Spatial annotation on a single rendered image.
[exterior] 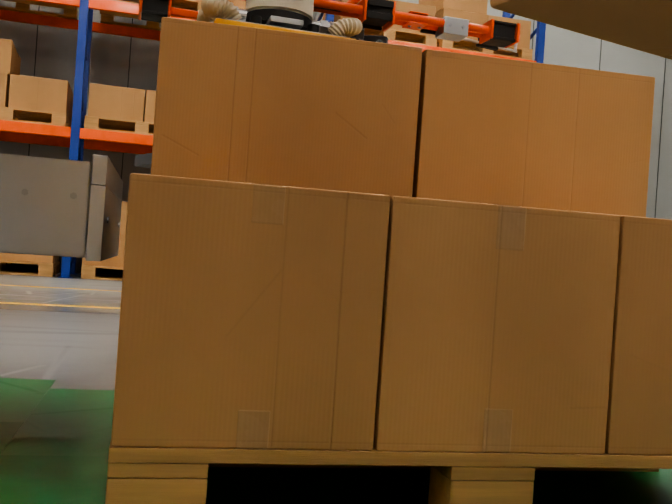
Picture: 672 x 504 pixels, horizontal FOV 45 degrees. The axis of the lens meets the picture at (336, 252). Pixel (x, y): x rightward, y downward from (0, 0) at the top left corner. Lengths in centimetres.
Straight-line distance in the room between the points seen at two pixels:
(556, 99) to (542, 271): 79
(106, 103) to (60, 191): 759
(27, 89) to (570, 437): 835
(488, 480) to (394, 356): 26
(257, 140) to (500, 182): 59
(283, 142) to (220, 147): 14
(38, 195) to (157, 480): 67
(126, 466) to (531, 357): 65
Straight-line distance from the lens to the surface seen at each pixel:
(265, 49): 189
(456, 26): 222
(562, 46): 1241
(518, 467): 139
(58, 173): 167
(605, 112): 213
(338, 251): 124
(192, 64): 187
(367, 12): 213
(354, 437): 128
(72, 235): 167
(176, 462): 125
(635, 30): 63
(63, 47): 1071
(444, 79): 197
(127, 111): 924
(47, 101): 928
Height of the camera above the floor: 45
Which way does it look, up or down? level
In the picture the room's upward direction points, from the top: 4 degrees clockwise
